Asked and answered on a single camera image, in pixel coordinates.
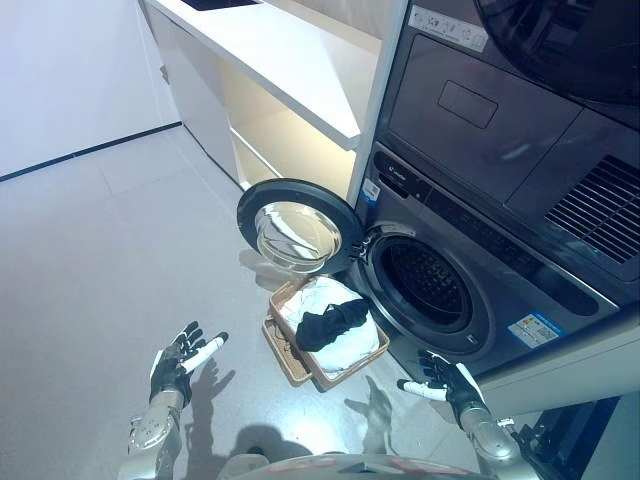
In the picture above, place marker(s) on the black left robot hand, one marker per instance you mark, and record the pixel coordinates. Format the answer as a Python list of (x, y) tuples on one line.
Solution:
[(172, 370)]

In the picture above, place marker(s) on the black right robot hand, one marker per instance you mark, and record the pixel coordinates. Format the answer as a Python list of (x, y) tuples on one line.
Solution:
[(457, 385)]

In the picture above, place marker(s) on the black cloth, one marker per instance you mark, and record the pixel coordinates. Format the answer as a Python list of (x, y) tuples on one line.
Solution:
[(320, 330)]

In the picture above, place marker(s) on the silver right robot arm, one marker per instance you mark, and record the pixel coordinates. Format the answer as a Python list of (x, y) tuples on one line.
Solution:
[(492, 437)]

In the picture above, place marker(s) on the dark grey washing machine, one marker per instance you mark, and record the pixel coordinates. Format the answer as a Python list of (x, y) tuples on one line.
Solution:
[(520, 295)]

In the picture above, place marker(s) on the large brown wicker basket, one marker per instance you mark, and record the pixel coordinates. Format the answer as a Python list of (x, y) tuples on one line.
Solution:
[(345, 376)]

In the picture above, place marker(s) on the round washing machine door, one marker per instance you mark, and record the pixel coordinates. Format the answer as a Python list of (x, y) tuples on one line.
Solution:
[(250, 205)]

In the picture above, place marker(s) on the blue energy label sticker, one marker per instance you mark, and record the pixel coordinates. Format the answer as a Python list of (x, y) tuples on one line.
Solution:
[(535, 327)]

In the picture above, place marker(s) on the white cloth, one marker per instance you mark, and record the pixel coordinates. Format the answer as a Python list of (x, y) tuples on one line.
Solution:
[(345, 352)]

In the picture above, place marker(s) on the black stand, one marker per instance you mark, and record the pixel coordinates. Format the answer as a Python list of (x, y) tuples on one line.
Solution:
[(570, 440)]

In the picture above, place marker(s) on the small blue sticker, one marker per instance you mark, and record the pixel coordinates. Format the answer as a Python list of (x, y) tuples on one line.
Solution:
[(371, 190)]

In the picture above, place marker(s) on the dark grey tumble dryer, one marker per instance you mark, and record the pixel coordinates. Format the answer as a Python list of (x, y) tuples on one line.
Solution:
[(465, 110)]

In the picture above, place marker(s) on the white cabinet with counter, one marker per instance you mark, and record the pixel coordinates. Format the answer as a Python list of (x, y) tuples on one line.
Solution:
[(280, 45)]

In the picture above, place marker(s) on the round black dryer door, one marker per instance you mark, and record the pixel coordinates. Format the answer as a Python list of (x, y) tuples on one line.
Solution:
[(575, 45)]

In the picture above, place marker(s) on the white instruction sticker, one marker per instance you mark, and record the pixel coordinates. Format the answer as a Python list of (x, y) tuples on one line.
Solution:
[(445, 25)]

